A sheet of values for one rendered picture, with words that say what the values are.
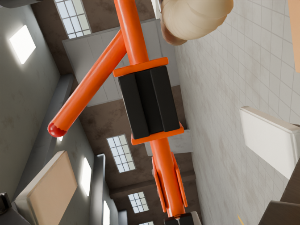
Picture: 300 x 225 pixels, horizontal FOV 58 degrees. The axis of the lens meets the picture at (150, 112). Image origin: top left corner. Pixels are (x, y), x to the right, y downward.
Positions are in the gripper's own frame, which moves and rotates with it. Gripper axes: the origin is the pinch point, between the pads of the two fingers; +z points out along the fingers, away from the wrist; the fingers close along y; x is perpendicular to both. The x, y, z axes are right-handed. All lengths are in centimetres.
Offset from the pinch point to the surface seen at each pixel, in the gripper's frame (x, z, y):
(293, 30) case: 5.0, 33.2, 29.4
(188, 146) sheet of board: -360, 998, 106
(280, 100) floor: -63, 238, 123
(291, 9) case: 8.8, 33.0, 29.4
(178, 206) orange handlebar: -11.2, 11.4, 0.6
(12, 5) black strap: 15.7, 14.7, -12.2
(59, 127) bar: 1.1, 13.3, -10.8
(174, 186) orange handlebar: -8.7, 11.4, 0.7
